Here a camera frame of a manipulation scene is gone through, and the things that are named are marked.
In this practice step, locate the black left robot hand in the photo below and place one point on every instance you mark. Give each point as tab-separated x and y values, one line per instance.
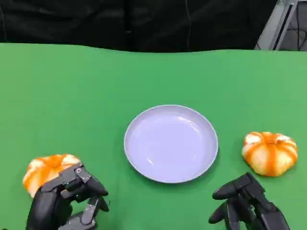
48	206

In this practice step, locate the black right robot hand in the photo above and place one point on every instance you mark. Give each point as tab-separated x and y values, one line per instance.
254	206

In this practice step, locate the orange white toy bread roll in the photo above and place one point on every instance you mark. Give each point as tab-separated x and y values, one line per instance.
42	171
269	154

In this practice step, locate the lilac plate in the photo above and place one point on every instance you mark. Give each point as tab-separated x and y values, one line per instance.
170	143

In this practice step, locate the black backdrop curtain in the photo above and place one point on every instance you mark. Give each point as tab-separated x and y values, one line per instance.
96	21

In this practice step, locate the silver aluminium frame post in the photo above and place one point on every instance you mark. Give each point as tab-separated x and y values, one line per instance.
273	26

